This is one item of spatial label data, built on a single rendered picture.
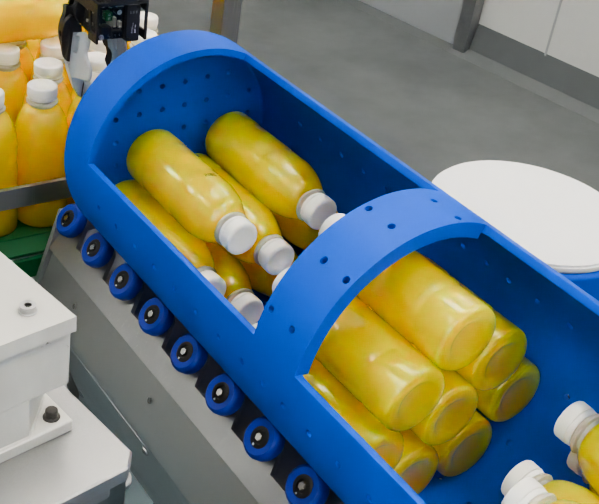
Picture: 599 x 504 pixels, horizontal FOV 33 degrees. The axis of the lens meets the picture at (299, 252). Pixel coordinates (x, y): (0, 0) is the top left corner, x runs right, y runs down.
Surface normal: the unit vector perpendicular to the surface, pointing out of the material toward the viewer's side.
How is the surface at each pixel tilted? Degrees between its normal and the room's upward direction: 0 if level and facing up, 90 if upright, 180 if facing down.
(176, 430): 71
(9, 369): 90
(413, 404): 88
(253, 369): 94
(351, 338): 44
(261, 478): 52
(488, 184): 0
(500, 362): 88
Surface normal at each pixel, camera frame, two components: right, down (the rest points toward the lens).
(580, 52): -0.71, 0.29
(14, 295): 0.12, -0.85
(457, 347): 0.60, 0.48
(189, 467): -0.71, -0.07
